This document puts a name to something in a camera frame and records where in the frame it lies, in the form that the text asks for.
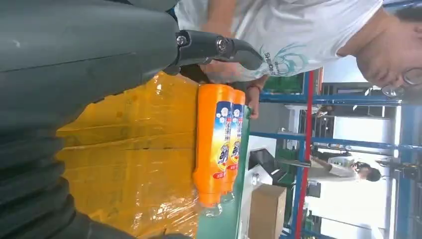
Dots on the red pole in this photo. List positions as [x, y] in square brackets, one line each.
[308, 115]

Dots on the person's left hand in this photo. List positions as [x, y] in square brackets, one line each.
[254, 104]

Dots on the brown cardboard box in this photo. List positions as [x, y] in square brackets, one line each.
[267, 212]

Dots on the green box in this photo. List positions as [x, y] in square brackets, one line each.
[283, 84]

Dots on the yellow plastic sheet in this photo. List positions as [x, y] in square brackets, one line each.
[132, 158]

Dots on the ribbed grey left arm sleeve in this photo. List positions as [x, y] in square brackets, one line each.
[29, 184]

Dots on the orange drink bottle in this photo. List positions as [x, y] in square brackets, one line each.
[207, 138]
[238, 138]

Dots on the person's right hand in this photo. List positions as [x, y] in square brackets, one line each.
[222, 73]

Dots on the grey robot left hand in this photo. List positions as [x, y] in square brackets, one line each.
[72, 56]

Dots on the blue metal rack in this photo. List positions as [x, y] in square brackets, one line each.
[346, 99]

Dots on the person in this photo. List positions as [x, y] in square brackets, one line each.
[339, 168]
[296, 29]

